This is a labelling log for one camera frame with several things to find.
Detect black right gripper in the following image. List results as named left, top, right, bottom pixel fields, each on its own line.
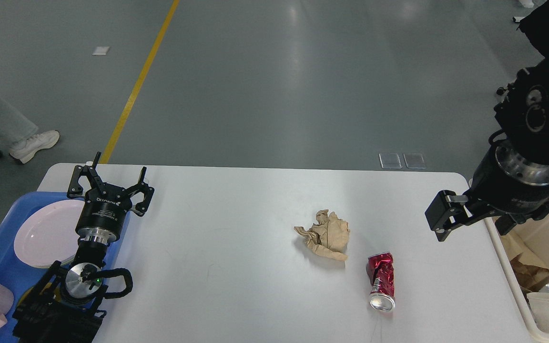
left=425, top=142, right=549, bottom=242

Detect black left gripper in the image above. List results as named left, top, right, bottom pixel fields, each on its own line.
left=67, top=152, right=155, bottom=246

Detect pink plate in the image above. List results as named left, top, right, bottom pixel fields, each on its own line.
left=13, top=200, right=83, bottom=268

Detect crushed red soda can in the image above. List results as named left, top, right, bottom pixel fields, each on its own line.
left=366, top=252, right=395, bottom=313

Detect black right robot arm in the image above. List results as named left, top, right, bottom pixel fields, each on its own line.
left=425, top=53, right=549, bottom=242

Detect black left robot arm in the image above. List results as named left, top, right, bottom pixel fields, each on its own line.
left=12, top=152, right=154, bottom=343

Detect clear floor plate right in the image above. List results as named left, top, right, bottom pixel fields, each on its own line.
left=403, top=153, right=427, bottom=170

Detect clear floor plate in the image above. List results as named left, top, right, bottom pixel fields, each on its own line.
left=379, top=153, right=403, bottom=170
left=403, top=153, right=427, bottom=170

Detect clear floor plate left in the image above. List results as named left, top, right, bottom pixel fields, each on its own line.
left=379, top=153, right=403, bottom=170

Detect person legs at left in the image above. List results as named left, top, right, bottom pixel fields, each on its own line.
left=0, top=97, right=61, bottom=164

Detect crumpled brown paper left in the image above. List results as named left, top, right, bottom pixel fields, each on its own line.
left=294, top=209, right=350, bottom=262

